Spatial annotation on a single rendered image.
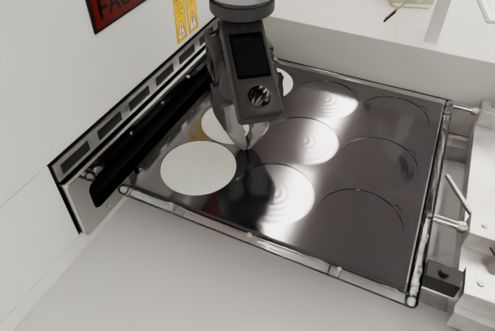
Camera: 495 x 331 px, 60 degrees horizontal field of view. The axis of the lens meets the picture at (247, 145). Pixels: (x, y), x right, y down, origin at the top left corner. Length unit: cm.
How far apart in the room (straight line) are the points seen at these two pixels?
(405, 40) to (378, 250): 37
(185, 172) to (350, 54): 36
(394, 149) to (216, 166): 25
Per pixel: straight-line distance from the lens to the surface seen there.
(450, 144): 74
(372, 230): 52
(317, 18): 78
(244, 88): 44
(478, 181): 65
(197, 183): 55
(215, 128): 62
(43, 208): 53
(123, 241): 61
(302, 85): 72
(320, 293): 56
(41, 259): 57
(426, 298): 57
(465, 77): 76
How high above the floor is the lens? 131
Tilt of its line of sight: 43 degrees down
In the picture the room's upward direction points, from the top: straight up
